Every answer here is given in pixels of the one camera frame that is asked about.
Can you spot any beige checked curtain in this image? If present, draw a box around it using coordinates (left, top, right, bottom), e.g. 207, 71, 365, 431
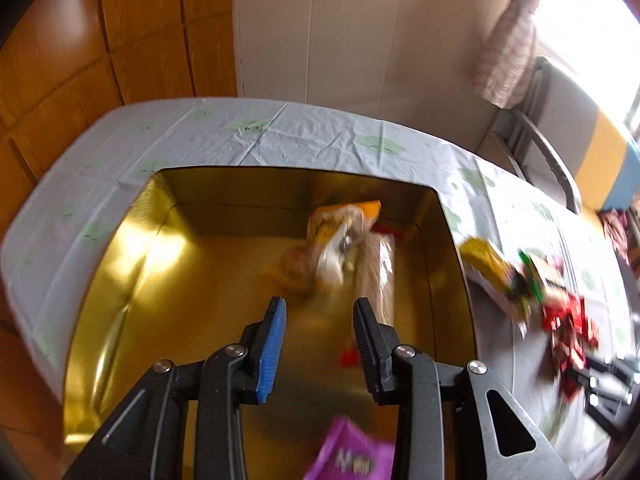
472, 0, 557, 110

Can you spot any yellow snack packet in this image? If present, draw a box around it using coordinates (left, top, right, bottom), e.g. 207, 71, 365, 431
459, 237, 517, 306

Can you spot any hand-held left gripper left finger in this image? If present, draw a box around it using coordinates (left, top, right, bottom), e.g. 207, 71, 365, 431
62, 296, 288, 480

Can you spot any orange snack packet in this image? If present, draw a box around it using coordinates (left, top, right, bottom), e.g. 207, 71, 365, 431
267, 246, 322, 297
306, 200, 382, 287

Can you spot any white green-print tablecloth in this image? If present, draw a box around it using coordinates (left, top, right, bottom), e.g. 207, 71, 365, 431
0, 97, 640, 480

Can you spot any pile of red packets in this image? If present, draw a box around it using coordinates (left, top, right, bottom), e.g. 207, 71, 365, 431
541, 294, 601, 403

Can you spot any bright window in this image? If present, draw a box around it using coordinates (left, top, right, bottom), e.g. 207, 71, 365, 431
537, 0, 640, 133

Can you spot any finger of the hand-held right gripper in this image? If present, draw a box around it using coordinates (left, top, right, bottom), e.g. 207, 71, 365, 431
584, 385, 640, 433
566, 356, 640, 387

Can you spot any grey metal chair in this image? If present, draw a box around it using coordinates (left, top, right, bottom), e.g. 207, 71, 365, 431
477, 55, 583, 217

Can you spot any yellow blue bedding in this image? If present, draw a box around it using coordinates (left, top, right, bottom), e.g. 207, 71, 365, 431
575, 95, 640, 213

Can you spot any wooden wardrobe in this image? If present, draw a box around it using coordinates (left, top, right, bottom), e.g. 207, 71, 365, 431
0, 0, 242, 480

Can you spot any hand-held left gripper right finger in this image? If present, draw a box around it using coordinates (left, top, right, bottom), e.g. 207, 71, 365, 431
352, 298, 576, 480

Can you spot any red patterned cloth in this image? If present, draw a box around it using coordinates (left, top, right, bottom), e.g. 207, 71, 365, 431
599, 209, 640, 281

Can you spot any purple snack packet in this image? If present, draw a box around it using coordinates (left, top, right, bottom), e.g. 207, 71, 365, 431
304, 415, 396, 480

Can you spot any gold tin box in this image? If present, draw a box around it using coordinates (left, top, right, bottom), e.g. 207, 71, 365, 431
62, 166, 476, 480

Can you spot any clear long biscuit packet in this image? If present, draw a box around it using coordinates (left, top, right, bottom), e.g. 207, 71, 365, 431
340, 225, 408, 368

